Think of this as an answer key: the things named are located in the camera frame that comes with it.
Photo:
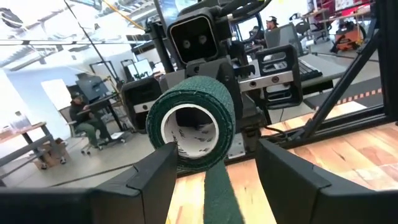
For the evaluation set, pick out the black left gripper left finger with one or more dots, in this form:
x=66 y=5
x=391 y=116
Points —
x=140 y=199

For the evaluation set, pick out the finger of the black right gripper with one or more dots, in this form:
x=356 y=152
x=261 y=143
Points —
x=280 y=59
x=140 y=96

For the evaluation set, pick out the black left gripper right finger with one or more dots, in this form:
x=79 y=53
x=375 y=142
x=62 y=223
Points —
x=295 y=193

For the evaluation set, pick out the dark green bandage roll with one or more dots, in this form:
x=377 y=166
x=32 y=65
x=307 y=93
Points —
x=199 y=90

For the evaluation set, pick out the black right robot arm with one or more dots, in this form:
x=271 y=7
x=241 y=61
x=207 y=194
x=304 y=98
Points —
x=239 y=51

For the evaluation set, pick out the grey office chair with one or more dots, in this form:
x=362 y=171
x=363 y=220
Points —
x=283 y=35

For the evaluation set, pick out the white screen monitor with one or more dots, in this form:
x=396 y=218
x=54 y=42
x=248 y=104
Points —
x=141 y=68

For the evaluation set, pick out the black keyboard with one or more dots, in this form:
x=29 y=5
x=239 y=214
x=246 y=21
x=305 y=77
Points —
x=309 y=71

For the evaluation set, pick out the black standing desk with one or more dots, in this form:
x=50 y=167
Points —
x=105 y=104

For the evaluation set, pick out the grey desk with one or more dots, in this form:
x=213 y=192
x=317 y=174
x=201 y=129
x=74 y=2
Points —
x=326 y=67

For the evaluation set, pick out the black monitor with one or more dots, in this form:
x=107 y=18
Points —
x=91 y=85

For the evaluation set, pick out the seated person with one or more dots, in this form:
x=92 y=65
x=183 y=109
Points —
x=88 y=121

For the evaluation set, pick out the orange shop vacuum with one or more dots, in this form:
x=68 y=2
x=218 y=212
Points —
x=348 y=37

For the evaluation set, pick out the grey metal mounting plate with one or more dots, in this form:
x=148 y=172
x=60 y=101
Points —
x=236 y=149

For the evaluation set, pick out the cardboard box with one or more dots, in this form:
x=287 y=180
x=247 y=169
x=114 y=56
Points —
x=51 y=155

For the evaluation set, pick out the wooden workbench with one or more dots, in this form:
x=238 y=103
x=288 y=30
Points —
x=31 y=146

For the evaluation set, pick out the clear bottle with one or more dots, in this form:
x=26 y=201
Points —
x=20 y=121

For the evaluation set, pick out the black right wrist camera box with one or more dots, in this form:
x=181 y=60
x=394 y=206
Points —
x=192 y=40

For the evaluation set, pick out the black aluminium table frame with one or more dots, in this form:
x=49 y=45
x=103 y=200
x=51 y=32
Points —
x=388 y=62

